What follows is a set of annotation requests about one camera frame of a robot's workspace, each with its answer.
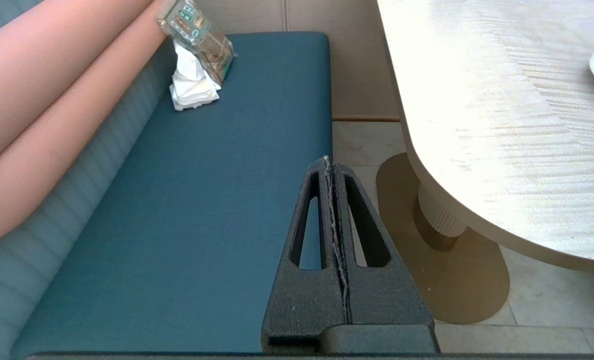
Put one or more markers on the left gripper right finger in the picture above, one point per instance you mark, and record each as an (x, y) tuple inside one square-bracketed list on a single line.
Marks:
[(387, 295)]

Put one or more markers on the teal upholstered bench sofa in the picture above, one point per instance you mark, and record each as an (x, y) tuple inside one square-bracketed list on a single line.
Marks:
[(201, 200)]

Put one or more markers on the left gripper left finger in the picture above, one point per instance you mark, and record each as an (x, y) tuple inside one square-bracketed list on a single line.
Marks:
[(302, 300)]

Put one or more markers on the beige table pedestal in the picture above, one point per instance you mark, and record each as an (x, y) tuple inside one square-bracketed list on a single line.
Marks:
[(452, 270)]

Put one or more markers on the pink bolster cushion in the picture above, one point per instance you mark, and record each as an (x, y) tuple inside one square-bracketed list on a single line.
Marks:
[(36, 65), (36, 170)]

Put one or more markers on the green snack packet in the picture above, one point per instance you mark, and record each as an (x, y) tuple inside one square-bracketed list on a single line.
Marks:
[(196, 30)]

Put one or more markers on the crumpled white tissue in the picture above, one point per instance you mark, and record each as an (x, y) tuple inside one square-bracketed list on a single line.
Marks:
[(191, 87)]

